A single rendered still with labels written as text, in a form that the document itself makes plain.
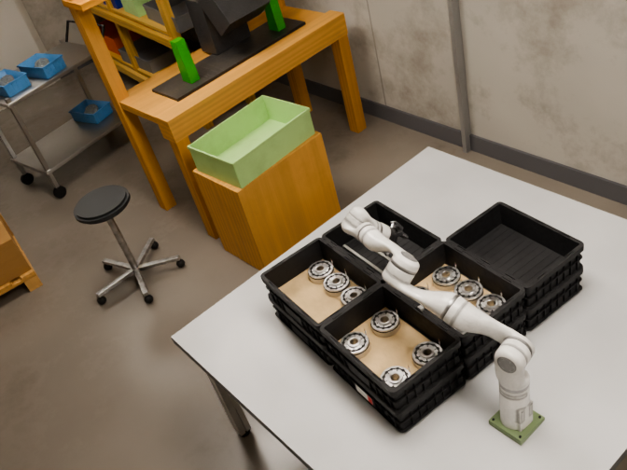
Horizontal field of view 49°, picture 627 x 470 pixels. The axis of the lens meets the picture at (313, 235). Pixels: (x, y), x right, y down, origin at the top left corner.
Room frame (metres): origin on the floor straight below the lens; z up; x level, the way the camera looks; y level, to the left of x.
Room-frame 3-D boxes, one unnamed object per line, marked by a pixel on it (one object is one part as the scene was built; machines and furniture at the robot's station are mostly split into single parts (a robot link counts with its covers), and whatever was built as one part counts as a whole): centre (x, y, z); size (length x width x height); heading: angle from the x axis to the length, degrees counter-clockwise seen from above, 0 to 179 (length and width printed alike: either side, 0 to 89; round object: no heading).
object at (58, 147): (5.21, 1.61, 0.49); 1.04 x 0.61 x 0.98; 126
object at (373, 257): (2.06, -0.24, 0.87); 0.40 x 0.30 x 0.11; 25
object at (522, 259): (1.82, -0.69, 0.87); 0.40 x 0.30 x 0.11; 25
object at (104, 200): (3.49, 1.12, 0.31); 0.58 x 0.55 x 0.62; 69
